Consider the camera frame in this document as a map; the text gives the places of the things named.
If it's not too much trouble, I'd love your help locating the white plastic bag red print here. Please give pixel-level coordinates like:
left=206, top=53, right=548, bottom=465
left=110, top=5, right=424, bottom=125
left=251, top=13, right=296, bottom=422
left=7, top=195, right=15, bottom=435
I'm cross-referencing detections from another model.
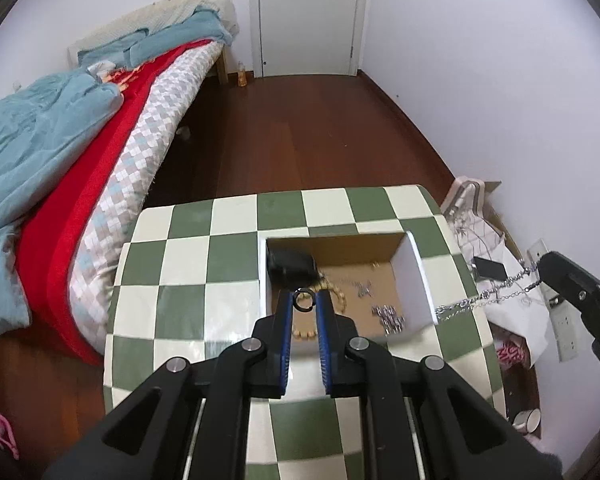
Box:
left=496, top=340, right=526, bottom=370

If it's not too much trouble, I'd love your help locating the orange bottle on floor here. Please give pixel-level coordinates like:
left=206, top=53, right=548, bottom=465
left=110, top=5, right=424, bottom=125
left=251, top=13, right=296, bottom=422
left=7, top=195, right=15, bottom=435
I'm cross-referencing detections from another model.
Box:
left=237, top=62, right=248, bottom=88

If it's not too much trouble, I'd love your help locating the white patterned cloth bag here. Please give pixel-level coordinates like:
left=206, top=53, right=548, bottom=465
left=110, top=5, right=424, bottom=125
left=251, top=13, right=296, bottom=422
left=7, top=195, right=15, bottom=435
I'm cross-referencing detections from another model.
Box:
left=440, top=177, right=533, bottom=368

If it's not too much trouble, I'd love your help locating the thick silver curb chain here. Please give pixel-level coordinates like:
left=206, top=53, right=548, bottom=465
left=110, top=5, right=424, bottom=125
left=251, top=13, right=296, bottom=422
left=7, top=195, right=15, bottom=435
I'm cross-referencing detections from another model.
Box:
left=370, top=303, right=408, bottom=335

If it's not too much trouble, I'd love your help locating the grey white checkered quilt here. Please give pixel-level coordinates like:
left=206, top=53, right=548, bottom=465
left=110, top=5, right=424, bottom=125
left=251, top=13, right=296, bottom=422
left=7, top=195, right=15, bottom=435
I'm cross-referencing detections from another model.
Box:
left=68, top=41, right=223, bottom=356

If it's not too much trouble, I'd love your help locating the light blue blanket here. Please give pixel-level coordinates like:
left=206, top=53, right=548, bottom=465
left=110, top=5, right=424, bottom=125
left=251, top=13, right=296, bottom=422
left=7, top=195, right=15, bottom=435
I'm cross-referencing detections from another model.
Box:
left=0, top=4, right=235, bottom=337

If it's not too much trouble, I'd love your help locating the red bed sheet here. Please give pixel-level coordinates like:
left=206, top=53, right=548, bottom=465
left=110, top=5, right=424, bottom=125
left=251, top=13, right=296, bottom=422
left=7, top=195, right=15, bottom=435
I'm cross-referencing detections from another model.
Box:
left=16, top=39, right=214, bottom=366

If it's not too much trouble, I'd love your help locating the white wall socket strip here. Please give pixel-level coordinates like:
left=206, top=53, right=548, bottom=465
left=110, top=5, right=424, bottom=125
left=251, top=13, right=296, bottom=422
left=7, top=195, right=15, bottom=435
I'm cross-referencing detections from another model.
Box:
left=526, top=240, right=578, bottom=365

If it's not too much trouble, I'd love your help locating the white tape roll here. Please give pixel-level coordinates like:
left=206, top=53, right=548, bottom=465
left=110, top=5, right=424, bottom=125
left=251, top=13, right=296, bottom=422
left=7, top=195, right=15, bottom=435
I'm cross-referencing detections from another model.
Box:
left=512, top=408, right=542, bottom=434

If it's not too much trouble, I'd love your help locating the white door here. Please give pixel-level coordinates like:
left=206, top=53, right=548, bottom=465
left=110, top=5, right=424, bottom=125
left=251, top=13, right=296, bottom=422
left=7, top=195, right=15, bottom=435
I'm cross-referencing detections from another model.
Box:
left=249, top=0, right=366, bottom=77

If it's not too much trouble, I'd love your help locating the green white checkered tablecloth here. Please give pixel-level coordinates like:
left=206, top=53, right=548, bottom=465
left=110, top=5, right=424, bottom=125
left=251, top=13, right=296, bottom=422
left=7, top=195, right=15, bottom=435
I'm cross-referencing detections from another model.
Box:
left=101, top=184, right=507, bottom=480

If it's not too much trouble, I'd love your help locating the black smartphone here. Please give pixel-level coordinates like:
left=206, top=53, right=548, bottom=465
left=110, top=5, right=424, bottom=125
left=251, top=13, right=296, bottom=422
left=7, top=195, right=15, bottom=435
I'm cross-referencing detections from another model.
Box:
left=471, top=257, right=508, bottom=282

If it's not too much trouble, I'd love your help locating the black smart watch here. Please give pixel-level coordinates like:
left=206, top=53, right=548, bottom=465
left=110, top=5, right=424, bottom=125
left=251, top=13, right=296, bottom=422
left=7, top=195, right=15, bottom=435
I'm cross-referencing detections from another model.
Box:
left=266, top=248, right=321, bottom=286

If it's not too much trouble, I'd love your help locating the white cardboard box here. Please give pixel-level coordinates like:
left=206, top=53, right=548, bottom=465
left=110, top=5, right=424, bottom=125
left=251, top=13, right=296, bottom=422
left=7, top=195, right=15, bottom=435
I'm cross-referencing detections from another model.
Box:
left=258, top=232, right=438, bottom=344

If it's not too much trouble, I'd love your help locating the pink object on floor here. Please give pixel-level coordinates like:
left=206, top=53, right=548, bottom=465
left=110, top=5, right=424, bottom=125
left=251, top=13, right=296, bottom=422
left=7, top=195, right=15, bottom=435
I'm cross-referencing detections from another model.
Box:
left=0, top=413, right=20, bottom=460

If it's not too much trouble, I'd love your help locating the thin silver chain necklace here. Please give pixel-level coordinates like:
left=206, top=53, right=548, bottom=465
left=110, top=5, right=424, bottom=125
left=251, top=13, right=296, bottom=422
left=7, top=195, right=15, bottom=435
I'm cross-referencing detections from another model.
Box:
left=433, top=266, right=544, bottom=323

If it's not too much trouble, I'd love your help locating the wooden bead bracelet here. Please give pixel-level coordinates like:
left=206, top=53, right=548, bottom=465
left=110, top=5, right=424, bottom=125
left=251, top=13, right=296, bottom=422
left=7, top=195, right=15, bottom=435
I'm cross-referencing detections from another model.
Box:
left=291, top=278, right=349, bottom=340

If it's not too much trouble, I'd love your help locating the cream pillow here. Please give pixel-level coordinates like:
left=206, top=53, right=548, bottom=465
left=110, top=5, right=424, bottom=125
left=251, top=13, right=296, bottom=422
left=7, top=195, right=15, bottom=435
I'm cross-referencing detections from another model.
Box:
left=68, top=0, right=239, bottom=67

